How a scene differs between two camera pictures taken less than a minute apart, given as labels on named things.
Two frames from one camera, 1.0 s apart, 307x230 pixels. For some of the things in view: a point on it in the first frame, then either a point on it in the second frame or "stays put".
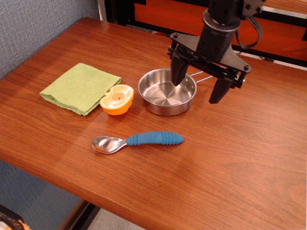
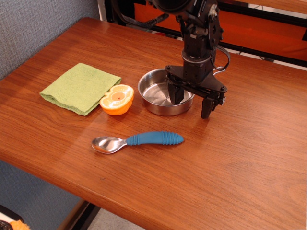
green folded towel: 81,87 stays put
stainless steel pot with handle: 160,96 stays put
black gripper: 213,53 -> 197,74
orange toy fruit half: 118,100 stays put
